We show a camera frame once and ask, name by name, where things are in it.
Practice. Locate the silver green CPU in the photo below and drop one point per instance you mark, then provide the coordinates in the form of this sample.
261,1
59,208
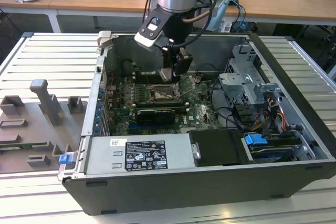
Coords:
165,74

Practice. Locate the CPU socket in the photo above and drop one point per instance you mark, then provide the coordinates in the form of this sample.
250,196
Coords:
164,95

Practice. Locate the pale blue teach pendant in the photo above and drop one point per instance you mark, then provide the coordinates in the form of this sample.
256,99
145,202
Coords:
220,11

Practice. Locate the round coin cell battery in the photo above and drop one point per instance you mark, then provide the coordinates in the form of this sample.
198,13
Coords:
198,79

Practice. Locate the metal drive cage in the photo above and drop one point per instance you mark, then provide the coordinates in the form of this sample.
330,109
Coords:
236,85

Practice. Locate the green motherboard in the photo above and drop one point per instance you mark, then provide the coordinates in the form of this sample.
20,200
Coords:
199,113

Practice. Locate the black graphics card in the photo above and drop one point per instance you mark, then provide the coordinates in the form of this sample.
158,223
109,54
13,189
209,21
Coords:
157,117

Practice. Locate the hard disk in blue carrier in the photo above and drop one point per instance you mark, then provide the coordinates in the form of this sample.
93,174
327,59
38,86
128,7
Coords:
254,140

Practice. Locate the grey power supply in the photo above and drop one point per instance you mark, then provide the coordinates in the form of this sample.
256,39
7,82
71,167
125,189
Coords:
105,155

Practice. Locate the black grey PC case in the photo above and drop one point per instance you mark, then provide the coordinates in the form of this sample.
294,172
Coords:
183,192

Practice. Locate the blue case latch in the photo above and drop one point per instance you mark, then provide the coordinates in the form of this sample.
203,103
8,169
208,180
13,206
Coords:
65,159

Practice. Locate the grey parts rack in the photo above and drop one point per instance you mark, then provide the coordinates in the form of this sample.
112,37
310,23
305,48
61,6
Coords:
31,129

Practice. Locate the green RAM stick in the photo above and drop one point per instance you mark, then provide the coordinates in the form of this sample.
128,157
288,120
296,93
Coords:
15,146

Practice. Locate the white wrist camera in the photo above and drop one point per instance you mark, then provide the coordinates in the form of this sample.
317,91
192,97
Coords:
151,33

